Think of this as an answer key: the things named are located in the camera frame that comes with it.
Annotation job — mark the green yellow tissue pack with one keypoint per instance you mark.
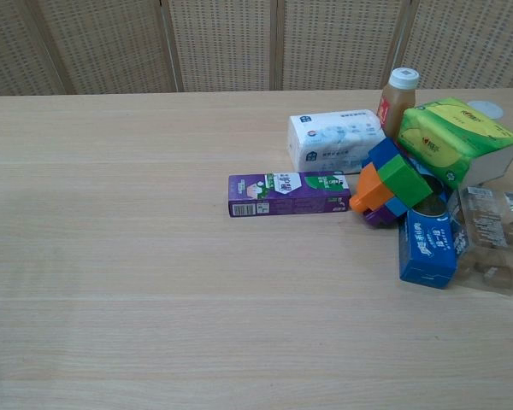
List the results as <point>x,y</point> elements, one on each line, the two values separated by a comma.
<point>453,136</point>

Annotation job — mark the white tissue pack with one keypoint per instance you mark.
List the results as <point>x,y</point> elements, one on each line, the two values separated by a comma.
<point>329,138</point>

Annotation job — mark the clear plastic snack package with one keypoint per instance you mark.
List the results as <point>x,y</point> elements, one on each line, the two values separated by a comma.
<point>491,239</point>

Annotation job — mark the blue cookie box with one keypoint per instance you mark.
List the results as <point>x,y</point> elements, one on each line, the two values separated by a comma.
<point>427,247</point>

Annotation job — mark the colourful building block toy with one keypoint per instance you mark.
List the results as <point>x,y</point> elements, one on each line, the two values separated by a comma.
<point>389,183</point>

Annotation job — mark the round grey table grommet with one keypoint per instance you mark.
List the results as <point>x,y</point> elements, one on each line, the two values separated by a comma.
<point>487,109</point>

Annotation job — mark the juice bottle with white cap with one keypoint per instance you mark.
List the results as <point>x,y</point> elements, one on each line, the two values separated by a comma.
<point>395,107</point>

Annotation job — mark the woven folding screen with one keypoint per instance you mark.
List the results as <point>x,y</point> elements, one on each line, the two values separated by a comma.
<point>239,42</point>

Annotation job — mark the purple toothpaste box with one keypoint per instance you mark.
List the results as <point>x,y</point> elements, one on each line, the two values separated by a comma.
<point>282,200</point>

